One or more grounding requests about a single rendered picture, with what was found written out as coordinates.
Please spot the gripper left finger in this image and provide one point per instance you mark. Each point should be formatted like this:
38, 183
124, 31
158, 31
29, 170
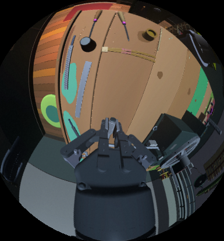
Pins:
79, 144

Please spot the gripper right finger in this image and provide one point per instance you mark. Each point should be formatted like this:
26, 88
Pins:
138, 147

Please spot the dark green lathe headstock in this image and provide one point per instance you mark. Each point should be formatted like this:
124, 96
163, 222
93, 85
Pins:
169, 130

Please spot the grey index plate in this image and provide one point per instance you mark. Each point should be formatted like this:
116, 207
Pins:
182, 152

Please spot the grey lathe bed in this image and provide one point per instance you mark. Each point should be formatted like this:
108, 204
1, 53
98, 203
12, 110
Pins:
183, 194

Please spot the brown wooden rack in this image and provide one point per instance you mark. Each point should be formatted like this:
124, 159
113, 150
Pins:
218, 159

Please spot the dark small hand tool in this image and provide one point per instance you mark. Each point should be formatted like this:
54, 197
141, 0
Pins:
73, 127

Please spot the green round bin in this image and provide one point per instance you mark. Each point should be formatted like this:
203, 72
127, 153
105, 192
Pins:
49, 111

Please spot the teal cloth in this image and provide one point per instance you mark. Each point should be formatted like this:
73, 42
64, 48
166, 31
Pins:
71, 91

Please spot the grey steel rule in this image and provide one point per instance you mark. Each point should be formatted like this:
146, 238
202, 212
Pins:
83, 89

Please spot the black round disc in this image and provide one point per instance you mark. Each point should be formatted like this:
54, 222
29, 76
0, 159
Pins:
200, 180

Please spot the grey knurled bar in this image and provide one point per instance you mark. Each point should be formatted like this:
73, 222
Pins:
214, 126

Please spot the pink control panel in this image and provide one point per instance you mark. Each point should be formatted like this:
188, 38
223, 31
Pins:
210, 111

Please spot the green mat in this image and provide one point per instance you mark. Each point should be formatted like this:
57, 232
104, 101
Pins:
199, 93

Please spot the grey narrow file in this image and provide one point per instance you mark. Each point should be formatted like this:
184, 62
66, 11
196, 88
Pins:
69, 62

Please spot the yellow folding rule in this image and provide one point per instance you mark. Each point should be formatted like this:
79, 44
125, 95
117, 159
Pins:
127, 51

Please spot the black round tin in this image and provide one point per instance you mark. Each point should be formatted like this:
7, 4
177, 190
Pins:
87, 44

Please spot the black chair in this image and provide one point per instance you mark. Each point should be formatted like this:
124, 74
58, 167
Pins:
198, 46

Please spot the red mat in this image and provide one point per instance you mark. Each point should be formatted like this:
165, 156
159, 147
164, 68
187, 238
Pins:
84, 8

